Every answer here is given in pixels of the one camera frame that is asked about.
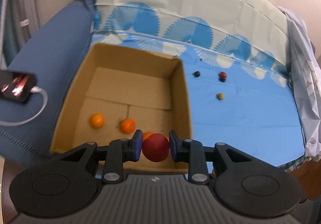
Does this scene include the red cherry tomato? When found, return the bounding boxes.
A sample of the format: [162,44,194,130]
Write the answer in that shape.
[142,133,170,163]

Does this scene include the orange tangerine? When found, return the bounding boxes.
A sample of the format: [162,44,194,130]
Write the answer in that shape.
[89,113,105,129]
[119,118,135,134]
[142,131,153,141]

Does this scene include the yellow round fruit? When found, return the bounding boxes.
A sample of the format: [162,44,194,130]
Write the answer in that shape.
[216,93,225,100]

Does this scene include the brown cardboard box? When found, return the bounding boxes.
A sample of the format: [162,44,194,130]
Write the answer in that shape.
[49,43,193,174]

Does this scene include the black smartphone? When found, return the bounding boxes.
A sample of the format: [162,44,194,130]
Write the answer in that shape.
[0,70,37,103]

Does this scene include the red tomato with stem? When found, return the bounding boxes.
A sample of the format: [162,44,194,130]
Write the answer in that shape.
[219,71,227,78]

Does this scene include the white grey crumpled cloth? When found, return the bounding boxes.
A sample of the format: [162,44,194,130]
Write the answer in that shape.
[279,7,320,162]

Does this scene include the blue sofa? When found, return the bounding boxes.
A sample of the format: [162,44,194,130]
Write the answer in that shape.
[1,0,96,168]

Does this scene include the blue white patterned cloth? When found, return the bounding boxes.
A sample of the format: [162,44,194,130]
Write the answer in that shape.
[89,0,309,171]

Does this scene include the grey curtain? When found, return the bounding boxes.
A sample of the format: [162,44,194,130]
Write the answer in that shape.
[1,0,40,69]

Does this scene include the white charging cable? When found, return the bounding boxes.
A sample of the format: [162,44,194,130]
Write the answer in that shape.
[0,85,49,127]

